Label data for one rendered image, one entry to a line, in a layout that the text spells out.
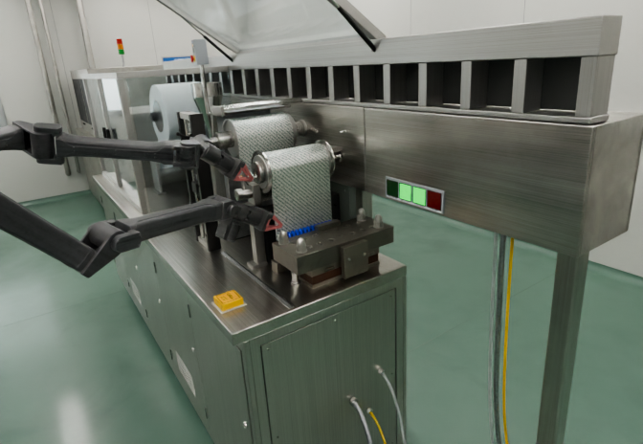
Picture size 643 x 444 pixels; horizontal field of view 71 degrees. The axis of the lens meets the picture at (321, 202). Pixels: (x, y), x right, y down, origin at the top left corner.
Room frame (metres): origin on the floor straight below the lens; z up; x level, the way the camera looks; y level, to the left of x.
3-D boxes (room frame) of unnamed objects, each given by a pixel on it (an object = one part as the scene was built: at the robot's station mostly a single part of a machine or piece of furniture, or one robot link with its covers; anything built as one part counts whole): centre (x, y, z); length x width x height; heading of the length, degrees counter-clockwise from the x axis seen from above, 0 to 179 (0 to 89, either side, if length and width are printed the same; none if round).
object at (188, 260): (2.30, 0.68, 0.88); 2.52 x 0.66 x 0.04; 33
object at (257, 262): (1.50, 0.25, 1.05); 0.06 x 0.05 x 0.31; 123
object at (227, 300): (1.23, 0.30, 0.91); 0.07 x 0.07 x 0.02; 33
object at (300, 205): (1.50, 0.06, 1.11); 0.23 x 0.01 x 0.18; 123
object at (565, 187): (2.28, 0.18, 1.29); 3.10 x 0.28 x 0.30; 33
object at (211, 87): (2.15, 0.50, 1.50); 0.14 x 0.14 x 0.06
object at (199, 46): (1.97, 0.47, 1.66); 0.07 x 0.07 x 0.10; 23
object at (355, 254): (1.36, -0.10, 0.97); 0.10 x 0.03 x 0.11; 123
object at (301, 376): (2.30, 0.67, 0.43); 2.52 x 0.64 x 0.86; 33
